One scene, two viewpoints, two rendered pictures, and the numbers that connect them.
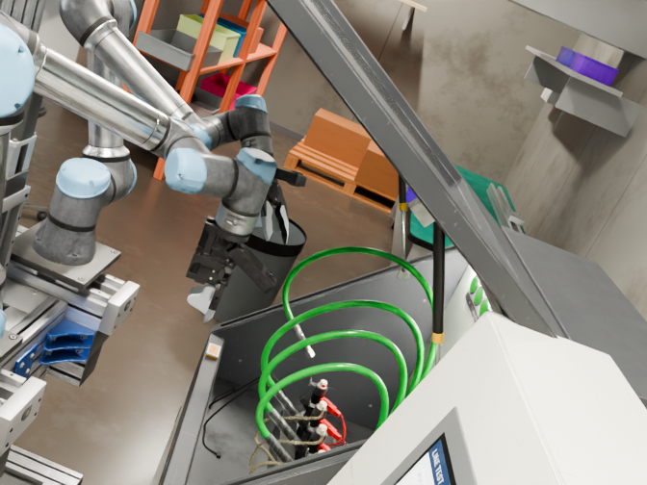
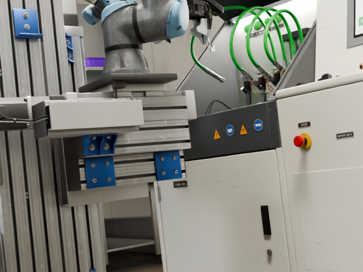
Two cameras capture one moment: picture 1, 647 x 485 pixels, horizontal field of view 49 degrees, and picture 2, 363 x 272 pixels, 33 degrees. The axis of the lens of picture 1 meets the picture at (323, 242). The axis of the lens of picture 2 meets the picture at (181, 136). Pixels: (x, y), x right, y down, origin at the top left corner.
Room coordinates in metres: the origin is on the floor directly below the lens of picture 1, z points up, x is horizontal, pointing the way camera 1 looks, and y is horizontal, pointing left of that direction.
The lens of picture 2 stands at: (-0.52, 1.47, 0.74)
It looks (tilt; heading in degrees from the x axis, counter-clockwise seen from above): 4 degrees up; 327
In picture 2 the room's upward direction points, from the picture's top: 6 degrees counter-clockwise
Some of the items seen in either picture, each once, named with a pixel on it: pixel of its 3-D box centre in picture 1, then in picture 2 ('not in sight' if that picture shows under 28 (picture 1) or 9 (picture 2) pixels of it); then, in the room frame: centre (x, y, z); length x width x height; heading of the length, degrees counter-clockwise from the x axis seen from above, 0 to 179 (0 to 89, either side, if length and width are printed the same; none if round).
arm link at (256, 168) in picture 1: (248, 181); not in sight; (1.25, 0.17, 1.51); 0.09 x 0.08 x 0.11; 129
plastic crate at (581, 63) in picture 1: (592, 68); (92, 66); (4.89, -1.13, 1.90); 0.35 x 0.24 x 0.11; 1
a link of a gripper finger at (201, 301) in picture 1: (201, 303); (202, 30); (1.24, 0.17, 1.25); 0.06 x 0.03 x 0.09; 98
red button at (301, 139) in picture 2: not in sight; (301, 141); (0.89, 0.09, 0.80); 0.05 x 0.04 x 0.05; 8
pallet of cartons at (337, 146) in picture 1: (361, 162); not in sight; (6.90, -0.03, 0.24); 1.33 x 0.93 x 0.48; 91
